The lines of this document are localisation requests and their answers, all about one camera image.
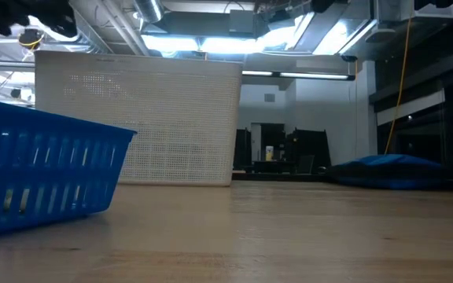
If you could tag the white perforated storage bin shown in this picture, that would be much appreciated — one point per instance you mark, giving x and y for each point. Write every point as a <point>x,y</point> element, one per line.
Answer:
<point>152,118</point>

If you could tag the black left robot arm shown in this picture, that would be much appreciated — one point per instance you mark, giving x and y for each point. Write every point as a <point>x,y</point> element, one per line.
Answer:
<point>6,13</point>

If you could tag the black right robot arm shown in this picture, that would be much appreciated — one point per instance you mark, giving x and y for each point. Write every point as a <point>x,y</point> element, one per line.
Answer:
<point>322,4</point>

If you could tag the ceiling light strip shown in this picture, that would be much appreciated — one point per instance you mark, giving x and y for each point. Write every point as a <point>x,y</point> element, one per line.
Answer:
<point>297,73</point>

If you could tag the blue first aid pouch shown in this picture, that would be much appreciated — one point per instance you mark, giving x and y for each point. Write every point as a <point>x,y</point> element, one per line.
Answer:
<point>387,173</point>

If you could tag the blue plastic slotted basket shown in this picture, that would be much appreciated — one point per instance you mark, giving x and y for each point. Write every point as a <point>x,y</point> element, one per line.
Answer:
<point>53,157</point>

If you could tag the silver spiral ventilation duct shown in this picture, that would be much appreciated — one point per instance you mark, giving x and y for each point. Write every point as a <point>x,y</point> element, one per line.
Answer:
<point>149,9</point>

